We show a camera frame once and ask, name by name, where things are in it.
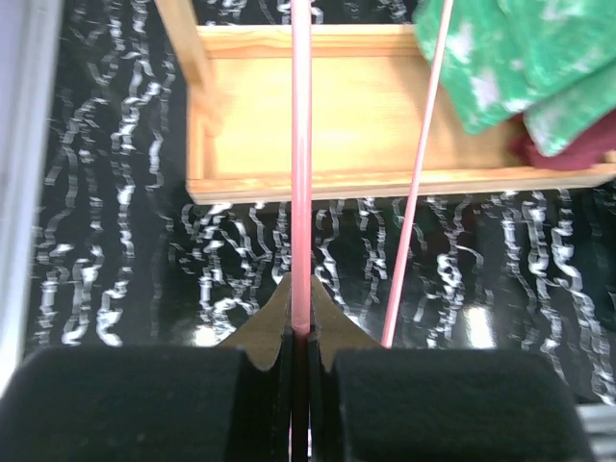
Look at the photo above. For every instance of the wooden clothes rack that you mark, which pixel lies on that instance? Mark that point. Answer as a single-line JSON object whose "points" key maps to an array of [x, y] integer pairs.
{"points": [[369, 87]]}

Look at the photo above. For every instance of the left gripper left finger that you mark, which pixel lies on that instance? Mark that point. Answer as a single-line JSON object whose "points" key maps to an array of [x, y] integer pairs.
{"points": [[229, 402]]}

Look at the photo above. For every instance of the black marbled table mat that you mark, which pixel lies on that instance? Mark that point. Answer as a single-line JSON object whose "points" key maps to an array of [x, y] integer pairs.
{"points": [[123, 256]]}

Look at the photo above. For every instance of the green patterned folded garment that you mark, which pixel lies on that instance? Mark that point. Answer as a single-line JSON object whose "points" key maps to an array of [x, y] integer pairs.
{"points": [[551, 61]]}

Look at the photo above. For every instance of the pink wire hanger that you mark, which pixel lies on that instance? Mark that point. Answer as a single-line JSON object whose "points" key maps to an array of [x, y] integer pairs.
{"points": [[302, 209]]}

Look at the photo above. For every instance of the maroon tank top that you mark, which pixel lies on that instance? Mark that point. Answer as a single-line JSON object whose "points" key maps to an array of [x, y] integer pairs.
{"points": [[558, 154]]}

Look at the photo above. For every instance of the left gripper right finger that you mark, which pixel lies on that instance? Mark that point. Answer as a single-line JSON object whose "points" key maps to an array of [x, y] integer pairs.
{"points": [[371, 403]]}

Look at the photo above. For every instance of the aluminium mounting rail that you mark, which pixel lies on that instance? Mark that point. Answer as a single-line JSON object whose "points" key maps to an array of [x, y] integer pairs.
{"points": [[30, 38]]}

